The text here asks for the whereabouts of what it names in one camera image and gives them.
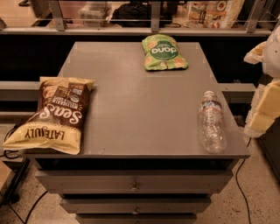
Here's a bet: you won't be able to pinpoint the top drawer knob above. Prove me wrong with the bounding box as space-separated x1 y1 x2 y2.
130 182 139 193

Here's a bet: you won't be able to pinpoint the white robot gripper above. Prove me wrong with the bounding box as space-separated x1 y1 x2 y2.
243 25 280 138

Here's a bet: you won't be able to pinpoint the metal railing with glass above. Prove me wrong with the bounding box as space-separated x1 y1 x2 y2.
0 0 280 37

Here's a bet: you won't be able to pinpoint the brown Late July chip bag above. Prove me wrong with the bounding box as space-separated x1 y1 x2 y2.
3 77 95 155

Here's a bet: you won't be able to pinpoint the clear plastic container behind glass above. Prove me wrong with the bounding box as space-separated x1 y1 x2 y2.
78 1 112 27

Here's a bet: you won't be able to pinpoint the grey drawer cabinet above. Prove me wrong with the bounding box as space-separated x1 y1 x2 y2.
29 42 249 224

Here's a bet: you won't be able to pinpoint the black cables on left floor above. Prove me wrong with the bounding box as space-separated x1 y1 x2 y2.
0 123 49 224

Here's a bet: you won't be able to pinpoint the black bag behind glass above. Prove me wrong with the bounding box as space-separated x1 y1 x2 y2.
110 1 178 27

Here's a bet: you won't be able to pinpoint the clear plastic water bottle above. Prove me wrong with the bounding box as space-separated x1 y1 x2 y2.
199 91 227 154

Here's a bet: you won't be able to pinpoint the black cable on right floor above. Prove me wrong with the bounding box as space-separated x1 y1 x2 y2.
234 136 253 224

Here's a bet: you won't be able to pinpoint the drawer knob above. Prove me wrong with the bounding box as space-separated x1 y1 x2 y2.
130 182 139 193
132 206 139 215

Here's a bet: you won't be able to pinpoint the printed food bag behind glass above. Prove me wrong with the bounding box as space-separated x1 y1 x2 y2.
184 0 245 29

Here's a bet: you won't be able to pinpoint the green snack bag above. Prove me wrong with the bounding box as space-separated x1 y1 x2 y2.
142 34 188 71

